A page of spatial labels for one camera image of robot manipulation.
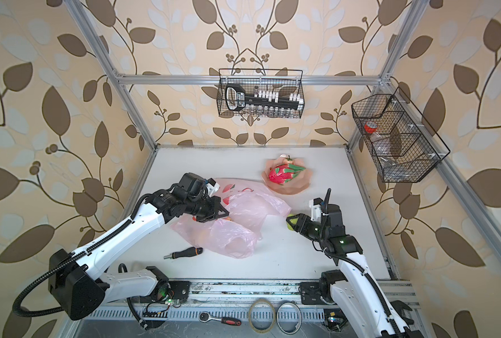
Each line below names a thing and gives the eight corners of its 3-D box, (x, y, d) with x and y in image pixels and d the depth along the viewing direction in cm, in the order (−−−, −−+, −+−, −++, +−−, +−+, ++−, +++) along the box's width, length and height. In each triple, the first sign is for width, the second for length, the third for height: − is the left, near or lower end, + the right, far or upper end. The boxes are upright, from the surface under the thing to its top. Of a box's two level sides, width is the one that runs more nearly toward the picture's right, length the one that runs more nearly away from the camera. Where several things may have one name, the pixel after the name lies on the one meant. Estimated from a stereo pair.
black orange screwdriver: (166, 260, 83) (164, 258, 81) (166, 255, 85) (164, 253, 83) (202, 253, 85) (201, 251, 83) (202, 248, 86) (200, 246, 84)
